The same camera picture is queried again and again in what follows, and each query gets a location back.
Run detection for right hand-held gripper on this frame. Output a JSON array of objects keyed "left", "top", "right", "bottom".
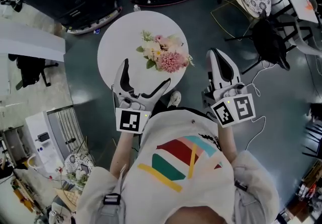
[{"left": 202, "top": 48, "right": 257, "bottom": 128}]

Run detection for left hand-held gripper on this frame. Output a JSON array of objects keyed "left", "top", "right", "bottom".
[{"left": 112, "top": 58, "right": 172, "bottom": 134}]

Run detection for pink and cream flowers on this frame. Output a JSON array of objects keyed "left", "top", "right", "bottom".
[{"left": 135, "top": 30, "right": 195, "bottom": 74}]

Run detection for person's right forearm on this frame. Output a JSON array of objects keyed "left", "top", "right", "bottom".
[{"left": 217, "top": 124, "right": 238, "bottom": 163}]

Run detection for person's left forearm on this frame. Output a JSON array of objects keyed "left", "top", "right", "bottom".
[{"left": 110, "top": 131, "right": 139, "bottom": 178}]

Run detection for person's right white shoe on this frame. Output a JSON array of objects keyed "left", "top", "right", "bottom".
[{"left": 167, "top": 91, "right": 182, "bottom": 108}]

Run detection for person's black trousers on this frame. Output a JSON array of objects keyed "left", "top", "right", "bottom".
[{"left": 150, "top": 99, "right": 217, "bottom": 123}]

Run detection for person's white printed shirt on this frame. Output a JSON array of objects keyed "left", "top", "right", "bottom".
[{"left": 75, "top": 111, "right": 280, "bottom": 224}]

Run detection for white round table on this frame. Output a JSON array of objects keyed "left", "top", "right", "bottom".
[{"left": 97, "top": 11, "right": 189, "bottom": 97}]

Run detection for grey chair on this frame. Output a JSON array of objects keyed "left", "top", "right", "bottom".
[{"left": 276, "top": 14, "right": 322, "bottom": 56}]

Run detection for pale flower bouquet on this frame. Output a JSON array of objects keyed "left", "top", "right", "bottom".
[{"left": 66, "top": 169, "right": 89, "bottom": 188}]

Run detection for white appliance box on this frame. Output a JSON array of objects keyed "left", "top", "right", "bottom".
[{"left": 25, "top": 111, "right": 67, "bottom": 172}]

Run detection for black office chair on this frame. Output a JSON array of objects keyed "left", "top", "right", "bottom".
[{"left": 8, "top": 53, "right": 59, "bottom": 90}]

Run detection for white desk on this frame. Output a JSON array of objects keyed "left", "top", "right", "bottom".
[{"left": 0, "top": 20, "right": 66, "bottom": 62}]

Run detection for white cable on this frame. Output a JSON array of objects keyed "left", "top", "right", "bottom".
[{"left": 245, "top": 59, "right": 271, "bottom": 152}]

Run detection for metal wire rack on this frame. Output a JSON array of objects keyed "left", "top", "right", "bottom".
[{"left": 47, "top": 107, "right": 95, "bottom": 161}]

